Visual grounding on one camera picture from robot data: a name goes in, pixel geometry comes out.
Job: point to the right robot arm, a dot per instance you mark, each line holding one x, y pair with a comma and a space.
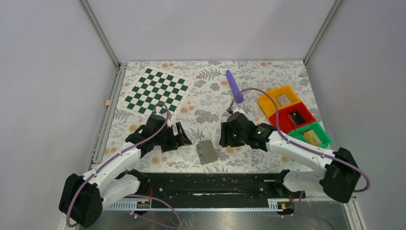
335, 173

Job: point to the black item in red bin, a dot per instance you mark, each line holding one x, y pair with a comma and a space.
296, 118

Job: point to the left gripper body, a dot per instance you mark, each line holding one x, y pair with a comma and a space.
167, 134

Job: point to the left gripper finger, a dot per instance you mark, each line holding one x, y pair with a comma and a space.
181, 138
169, 146

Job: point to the silver item in yellow bin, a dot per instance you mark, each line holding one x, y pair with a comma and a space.
283, 100

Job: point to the grey card holder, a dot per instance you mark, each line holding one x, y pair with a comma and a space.
206, 152

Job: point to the yellow item in green bin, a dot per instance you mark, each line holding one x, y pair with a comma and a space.
311, 138

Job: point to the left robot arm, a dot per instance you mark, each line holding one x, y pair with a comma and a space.
85, 196

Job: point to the purple cylinder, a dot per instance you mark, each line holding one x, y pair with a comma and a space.
234, 88

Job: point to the red bin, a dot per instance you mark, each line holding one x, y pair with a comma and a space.
284, 121

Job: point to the green white chessboard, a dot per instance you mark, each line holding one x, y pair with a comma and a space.
151, 90

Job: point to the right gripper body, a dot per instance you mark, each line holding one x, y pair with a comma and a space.
240, 136

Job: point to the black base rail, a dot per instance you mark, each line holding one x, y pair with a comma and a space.
216, 190

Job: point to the green bin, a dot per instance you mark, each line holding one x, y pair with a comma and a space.
320, 132

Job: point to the floral table mat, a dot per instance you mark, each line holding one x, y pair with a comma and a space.
204, 108

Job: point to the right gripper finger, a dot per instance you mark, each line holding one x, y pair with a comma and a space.
232, 142
223, 142

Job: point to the yellow bin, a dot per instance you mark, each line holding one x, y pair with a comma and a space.
268, 106

